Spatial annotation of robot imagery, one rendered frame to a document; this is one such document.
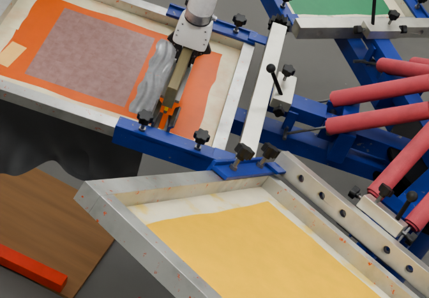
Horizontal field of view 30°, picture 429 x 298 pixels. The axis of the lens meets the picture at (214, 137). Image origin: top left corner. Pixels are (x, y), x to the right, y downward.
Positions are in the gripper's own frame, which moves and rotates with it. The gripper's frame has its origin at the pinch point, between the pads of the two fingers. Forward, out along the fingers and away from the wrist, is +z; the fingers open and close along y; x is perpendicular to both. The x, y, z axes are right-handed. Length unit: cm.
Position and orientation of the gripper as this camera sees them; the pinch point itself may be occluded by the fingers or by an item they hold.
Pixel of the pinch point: (185, 57)
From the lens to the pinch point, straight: 235.7
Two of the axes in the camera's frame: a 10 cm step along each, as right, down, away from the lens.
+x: -2.1, 6.7, -7.1
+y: -9.4, -3.3, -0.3
